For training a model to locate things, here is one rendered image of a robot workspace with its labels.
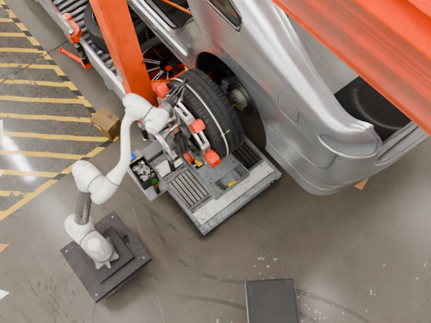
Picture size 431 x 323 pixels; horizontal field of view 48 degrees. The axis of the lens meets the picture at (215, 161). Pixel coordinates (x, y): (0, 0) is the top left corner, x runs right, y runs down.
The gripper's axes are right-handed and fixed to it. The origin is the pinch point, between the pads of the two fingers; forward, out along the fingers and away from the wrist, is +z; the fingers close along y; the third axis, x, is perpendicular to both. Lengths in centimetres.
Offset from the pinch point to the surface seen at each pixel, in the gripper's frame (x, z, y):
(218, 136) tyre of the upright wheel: -28.4, -12.0, 27.1
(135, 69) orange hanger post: 0.1, -1.4, -37.4
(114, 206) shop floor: -123, -55, -65
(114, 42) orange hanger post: 31.9, -9.8, -36.5
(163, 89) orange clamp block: -13.9, 0.1, -19.1
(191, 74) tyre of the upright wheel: -10.1, 15.8, -5.4
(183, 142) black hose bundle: -26.3, -26.5, 9.2
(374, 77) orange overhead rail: 153, -96, 133
